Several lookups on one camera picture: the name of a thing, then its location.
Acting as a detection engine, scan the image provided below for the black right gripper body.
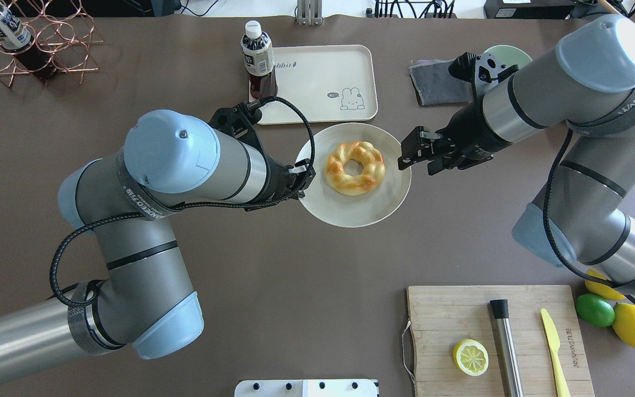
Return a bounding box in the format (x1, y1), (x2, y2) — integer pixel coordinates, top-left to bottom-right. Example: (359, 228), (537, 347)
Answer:
(436, 101), (508, 168)

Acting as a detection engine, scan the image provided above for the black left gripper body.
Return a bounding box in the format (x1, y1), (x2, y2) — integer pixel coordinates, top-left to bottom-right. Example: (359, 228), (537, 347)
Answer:
(244, 157), (292, 211)

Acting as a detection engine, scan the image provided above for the braided glazed donut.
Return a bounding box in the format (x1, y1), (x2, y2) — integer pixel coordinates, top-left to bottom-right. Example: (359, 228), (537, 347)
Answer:
(324, 141), (386, 196)

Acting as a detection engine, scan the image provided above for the white round plate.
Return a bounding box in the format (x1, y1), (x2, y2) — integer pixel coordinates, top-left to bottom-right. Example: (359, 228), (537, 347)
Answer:
(300, 122), (411, 228)

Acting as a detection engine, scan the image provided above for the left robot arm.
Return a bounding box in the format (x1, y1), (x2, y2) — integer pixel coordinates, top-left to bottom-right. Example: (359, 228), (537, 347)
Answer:
(0, 105), (315, 384)

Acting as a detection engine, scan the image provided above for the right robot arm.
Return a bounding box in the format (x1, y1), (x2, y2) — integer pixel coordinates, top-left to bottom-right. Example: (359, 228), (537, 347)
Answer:
(397, 14), (635, 304)

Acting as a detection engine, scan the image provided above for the cream rabbit tray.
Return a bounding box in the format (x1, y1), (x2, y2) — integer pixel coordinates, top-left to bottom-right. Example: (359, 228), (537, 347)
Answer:
(273, 45), (378, 123)

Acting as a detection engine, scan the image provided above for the tea bottle on tray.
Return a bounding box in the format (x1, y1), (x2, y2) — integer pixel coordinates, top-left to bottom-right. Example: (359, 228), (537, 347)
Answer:
(240, 20), (279, 100)

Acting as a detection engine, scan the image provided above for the grey folded cloth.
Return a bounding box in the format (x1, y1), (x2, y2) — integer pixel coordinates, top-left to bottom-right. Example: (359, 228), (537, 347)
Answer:
(408, 60), (473, 106)

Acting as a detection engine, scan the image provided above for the green bowl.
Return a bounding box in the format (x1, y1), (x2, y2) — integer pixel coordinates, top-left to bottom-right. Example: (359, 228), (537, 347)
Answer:
(484, 45), (532, 69)

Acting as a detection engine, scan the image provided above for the steel cylinder muddler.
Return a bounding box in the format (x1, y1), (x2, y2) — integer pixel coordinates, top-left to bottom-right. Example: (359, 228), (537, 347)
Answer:
(489, 299), (524, 396)

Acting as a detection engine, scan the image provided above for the wooden cutting board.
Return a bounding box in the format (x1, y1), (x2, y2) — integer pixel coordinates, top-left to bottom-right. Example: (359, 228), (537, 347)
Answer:
(402, 285), (595, 397)

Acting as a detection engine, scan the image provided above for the half lemon slice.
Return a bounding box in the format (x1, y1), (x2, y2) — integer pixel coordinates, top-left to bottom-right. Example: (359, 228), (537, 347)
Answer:
(452, 339), (489, 377)

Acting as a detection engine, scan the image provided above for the yellow plastic knife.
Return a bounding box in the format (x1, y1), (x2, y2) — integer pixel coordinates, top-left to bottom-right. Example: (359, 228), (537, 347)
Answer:
(540, 308), (571, 397)

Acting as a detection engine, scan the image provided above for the yellow lemon upper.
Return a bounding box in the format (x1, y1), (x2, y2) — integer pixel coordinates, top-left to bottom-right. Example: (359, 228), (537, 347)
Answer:
(584, 280), (625, 301)

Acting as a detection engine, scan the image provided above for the green lime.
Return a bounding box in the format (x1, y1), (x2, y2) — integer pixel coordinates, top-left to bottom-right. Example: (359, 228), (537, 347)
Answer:
(575, 293), (616, 328)

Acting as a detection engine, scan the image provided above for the dark tea bottle in rack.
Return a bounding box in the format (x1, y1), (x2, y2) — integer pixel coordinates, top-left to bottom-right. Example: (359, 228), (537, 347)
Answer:
(0, 1), (58, 81)

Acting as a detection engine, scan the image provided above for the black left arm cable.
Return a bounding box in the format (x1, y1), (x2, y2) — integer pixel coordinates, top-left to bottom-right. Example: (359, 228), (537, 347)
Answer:
(49, 96), (316, 308)

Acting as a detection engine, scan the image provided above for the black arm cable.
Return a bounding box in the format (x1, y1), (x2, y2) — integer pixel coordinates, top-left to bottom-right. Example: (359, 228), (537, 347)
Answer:
(542, 130), (635, 326)
(49, 96), (316, 308)

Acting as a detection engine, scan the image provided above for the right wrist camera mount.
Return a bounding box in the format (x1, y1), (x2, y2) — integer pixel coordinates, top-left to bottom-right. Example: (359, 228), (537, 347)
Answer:
(448, 52), (519, 101)

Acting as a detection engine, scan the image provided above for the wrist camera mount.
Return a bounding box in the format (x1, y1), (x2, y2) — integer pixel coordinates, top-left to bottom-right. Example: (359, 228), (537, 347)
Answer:
(448, 52), (519, 101)
(209, 100), (262, 148)

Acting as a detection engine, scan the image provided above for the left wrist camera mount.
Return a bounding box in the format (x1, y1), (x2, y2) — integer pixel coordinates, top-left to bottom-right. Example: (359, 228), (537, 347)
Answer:
(209, 100), (262, 148)

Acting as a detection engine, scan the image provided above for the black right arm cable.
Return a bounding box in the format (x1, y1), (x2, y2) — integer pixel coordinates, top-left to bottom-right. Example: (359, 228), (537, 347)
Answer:
(542, 130), (635, 326)

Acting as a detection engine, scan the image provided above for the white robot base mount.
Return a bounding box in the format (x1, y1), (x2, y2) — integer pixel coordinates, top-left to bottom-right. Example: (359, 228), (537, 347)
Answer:
(234, 378), (380, 396)

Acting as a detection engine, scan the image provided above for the copper wire bottle rack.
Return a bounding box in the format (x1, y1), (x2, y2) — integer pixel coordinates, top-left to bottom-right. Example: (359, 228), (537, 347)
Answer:
(0, 1), (105, 88)

